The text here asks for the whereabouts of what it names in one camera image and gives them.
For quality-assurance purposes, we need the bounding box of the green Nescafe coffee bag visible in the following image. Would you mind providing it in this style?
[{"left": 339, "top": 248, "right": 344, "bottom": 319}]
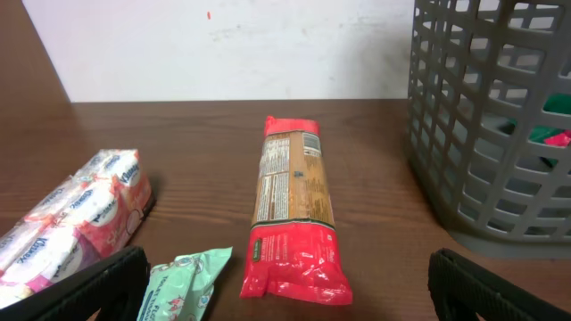
[{"left": 500, "top": 89, "right": 570, "bottom": 174}]

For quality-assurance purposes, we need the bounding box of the grey plastic lattice basket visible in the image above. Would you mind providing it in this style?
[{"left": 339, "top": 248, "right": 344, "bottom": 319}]
[{"left": 406, "top": 0, "right": 570, "bottom": 259}]

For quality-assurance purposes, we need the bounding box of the Kleenex tissue multipack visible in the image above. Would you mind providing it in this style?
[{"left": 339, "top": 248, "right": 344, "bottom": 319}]
[{"left": 1, "top": 149, "right": 155, "bottom": 308}]

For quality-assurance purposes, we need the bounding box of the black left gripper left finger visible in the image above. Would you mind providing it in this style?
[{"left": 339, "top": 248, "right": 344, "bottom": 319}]
[{"left": 1, "top": 245, "right": 150, "bottom": 321}]

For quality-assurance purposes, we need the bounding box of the orange biscuit packet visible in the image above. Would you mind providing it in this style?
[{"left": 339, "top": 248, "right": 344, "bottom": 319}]
[{"left": 240, "top": 116, "right": 353, "bottom": 306}]

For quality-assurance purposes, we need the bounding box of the mint green tissue pouch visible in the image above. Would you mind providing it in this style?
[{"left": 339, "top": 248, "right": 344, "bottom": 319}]
[{"left": 137, "top": 247, "right": 232, "bottom": 321}]

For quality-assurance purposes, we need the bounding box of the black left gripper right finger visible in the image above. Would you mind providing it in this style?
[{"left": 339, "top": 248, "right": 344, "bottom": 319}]
[{"left": 428, "top": 248, "right": 570, "bottom": 321}]

